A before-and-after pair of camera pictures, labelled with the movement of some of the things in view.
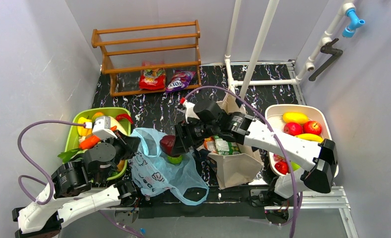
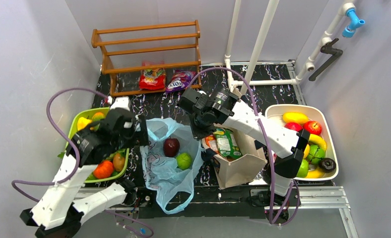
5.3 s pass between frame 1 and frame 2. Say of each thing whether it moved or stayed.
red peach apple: stayed
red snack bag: stayed
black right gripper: moved
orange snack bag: stayed
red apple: stayed
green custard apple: moved
